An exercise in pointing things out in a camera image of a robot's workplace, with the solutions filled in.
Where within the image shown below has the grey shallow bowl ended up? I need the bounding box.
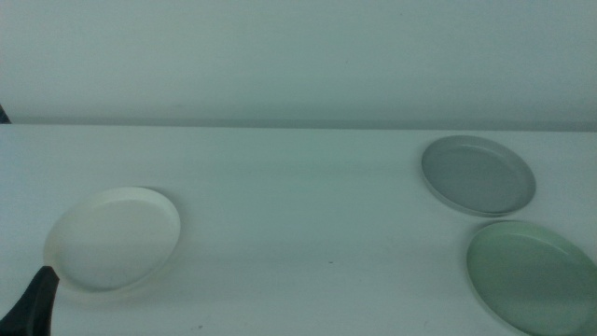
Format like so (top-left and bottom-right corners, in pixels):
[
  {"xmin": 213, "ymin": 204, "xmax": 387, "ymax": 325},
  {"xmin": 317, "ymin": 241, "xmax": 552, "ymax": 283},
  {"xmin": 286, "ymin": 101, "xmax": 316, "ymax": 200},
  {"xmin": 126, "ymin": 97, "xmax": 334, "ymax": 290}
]
[{"xmin": 420, "ymin": 134, "xmax": 537, "ymax": 218}]

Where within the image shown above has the green shallow bowl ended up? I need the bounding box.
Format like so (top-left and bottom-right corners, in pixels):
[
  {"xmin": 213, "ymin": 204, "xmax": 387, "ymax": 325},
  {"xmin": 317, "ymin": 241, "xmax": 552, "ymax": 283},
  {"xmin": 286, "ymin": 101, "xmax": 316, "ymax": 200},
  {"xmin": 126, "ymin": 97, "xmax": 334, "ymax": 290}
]
[{"xmin": 465, "ymin": 219, "xmax": 597, "ymax": 336}]

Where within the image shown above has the white shallow bowl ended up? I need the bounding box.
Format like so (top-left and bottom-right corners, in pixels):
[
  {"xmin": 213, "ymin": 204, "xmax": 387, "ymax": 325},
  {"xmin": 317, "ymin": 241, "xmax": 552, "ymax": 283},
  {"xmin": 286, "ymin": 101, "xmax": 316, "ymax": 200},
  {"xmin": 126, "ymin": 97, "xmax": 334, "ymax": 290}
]
[{"xmin": 43, "ymin": 186, "xmax": 182, "ymax": 293}]

